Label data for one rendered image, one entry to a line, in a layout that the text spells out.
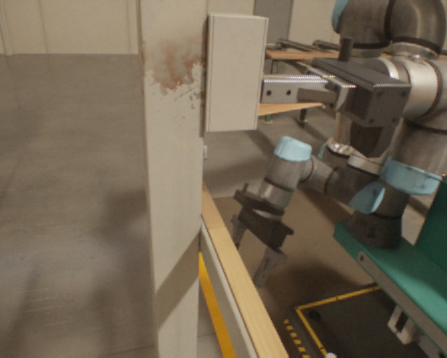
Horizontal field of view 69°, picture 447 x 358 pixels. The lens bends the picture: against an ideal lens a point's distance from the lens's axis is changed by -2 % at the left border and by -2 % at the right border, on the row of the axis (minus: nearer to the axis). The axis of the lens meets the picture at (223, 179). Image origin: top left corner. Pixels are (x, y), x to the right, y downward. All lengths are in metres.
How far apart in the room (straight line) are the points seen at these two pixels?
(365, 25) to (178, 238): 0.63
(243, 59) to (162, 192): 0.16
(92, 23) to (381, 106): 8.41
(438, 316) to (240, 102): 0.70
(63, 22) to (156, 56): 8.42
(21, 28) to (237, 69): 8.64
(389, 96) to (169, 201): 0.26
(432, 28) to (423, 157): 0.33
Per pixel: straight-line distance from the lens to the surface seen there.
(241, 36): 0.33
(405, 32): 0.80
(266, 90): 0.38
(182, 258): 0.44
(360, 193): 0.76
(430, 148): 0.54
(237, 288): 0.36
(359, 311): 1.34
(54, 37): 8.82
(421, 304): 0.91
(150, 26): 0.32
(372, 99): 0.39
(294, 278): 1.85
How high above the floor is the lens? 1.27
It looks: 28 degrees down
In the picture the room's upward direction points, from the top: 4 degrees clockwise
